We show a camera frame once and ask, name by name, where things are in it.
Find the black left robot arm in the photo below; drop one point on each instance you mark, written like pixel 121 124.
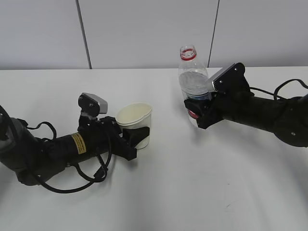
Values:
pixel 35 160

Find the clear plastic water bottle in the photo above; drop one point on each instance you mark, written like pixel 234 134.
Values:
pixel 192 75

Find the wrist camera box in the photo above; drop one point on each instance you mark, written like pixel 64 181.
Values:
pixel 92 105
pixel 228 80

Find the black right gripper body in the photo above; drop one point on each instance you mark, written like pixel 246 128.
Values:
pixel 226 103

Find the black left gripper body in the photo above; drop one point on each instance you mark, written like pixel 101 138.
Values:
pixel 101 134

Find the white paper cup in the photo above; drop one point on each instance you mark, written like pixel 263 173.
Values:
pixel 136 115

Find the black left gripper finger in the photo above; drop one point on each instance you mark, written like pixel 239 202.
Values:
pixel 137 138

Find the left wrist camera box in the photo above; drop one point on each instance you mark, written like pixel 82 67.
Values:
pixel 92 105

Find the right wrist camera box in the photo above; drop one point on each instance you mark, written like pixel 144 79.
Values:
pixel 228 80

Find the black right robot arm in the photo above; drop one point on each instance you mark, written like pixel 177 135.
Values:
pixel 287 119

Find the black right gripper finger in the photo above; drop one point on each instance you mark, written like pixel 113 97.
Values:
pixel 201 111

